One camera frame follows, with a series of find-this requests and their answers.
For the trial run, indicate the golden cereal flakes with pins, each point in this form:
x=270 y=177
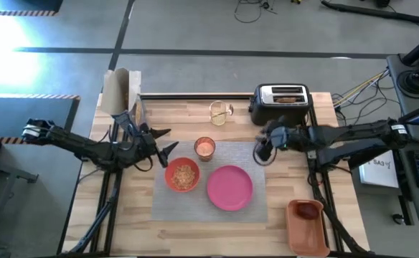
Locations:
x=183 y=177

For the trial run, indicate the black aluminium table frame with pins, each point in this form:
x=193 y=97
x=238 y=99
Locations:
x=195 y=96

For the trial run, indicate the black caster wheel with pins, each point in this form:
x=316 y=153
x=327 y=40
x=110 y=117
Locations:
x=398 y=219

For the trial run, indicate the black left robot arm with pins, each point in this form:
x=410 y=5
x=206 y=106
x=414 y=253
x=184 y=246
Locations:
x=73 y=145

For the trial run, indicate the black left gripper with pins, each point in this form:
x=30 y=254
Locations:
x=145 y=148

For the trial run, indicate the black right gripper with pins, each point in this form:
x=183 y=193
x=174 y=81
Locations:
x=288 y=136

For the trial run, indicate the orange bowl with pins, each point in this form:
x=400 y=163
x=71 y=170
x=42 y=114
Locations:
x=170 y=172

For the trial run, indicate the brown toast slice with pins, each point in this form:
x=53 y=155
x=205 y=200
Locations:
x=286 y=100

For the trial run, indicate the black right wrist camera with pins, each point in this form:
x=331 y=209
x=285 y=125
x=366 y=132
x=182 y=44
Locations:
x=264 y=150

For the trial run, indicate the grey desk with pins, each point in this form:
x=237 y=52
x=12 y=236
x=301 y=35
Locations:
x=396 y=79

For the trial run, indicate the pink plate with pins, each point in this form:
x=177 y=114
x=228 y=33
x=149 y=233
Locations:
x=230 y=188

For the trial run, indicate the red apple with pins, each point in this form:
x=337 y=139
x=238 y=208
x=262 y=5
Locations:
x=307 y=211

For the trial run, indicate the black chrome-top toaster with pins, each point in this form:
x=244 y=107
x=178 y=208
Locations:
x=279 y=111

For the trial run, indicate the orange rectangular tray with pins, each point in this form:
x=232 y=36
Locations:
x=306 y=236

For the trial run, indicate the clear ribbed glass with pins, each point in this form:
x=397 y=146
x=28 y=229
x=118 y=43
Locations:
x=218 y=114

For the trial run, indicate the white paper box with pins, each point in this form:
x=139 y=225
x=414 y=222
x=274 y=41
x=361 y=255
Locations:
x=378 y=175

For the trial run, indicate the blue cereal box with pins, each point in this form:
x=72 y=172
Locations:
x=118 y=89

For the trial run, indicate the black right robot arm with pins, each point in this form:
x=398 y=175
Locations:
x=356 y=138

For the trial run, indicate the grey metal stand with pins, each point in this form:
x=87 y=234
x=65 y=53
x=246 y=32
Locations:
x=12 y=172

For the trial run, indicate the gold spoon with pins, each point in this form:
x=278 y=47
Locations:
x=227 y=110

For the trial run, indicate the orange tumbler with juice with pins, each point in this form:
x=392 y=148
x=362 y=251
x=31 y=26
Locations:
x=204 y=148

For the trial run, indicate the black round stand base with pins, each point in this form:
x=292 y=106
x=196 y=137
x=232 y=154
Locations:
x=414 y=82

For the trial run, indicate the grey woven placemat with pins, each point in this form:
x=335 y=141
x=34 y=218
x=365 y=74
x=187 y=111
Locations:
x=181 y=208

